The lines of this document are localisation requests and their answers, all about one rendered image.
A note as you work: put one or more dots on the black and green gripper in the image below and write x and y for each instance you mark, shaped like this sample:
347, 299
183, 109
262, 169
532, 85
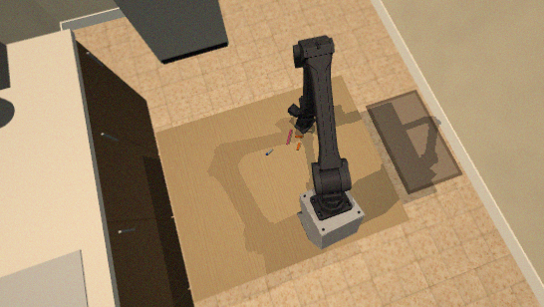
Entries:
305, 127

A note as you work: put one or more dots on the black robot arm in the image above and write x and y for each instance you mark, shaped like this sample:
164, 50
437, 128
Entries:
330, 174

